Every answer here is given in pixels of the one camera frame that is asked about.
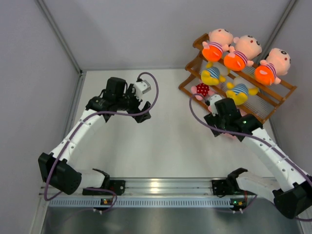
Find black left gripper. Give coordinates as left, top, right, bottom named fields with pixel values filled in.
left=115, top=84, right=150, bottom=123

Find yellow doll blue striped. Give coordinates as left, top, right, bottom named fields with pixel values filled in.
left=226, top=77, right=259, bottom=105
left=201, top=62, right=230, bottom=86

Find pink pig doll facing up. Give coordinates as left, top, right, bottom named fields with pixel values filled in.
left=191, top=83, right=215, bottom=101

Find yellow doll blue striped front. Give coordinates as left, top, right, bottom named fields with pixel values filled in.
left=201, top=62, right=230, bottom=86

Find boy doll orange shorts front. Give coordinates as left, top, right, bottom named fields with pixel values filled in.
left=254, top=48, right=291, bottom=86

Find large boy doll orange shorts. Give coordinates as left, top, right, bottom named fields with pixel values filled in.
left=202, top=28, right=234, bottom=62

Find pink pig doll front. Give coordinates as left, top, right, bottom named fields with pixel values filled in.
left=238, top=108, right=247, bottom=117

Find pink pig doll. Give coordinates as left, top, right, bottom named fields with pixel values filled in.
left=223, top=133, right=237, bottom=140
left=238, top=108, right=247, bottom=117

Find pink pig doll back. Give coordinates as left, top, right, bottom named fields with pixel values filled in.
left=223, top=133, right=237, bottom=140

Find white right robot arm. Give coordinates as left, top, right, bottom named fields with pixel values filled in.
left=204, top=95, right=312, bottom=219

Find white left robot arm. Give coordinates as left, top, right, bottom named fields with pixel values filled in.
left=38, top=77, right=153, bottom=195

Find brown wooden toy shelf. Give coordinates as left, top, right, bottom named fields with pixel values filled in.
left=178, top=34, right=297, bottom=123

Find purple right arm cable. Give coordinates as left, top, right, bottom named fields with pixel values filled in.
left=189, top=94, right=312, bottom=222

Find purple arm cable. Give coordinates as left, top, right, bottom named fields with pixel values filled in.
left=189, top=94, right=312, bottom=222
left=43, top=72, right=159, bottom=202

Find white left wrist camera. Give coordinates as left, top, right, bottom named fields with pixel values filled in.
left=134, top=80, right=151, bottom=101

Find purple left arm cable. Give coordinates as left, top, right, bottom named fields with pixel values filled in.
left=43, top=72, right=159, bottom=202

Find aluminium mounting rail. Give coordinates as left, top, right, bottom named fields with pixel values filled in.
left=39, top=177, right=303, bottom=196

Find grey slotted cable duct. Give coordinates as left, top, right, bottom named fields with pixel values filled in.
left=49, top=197, right=233, bottom=208

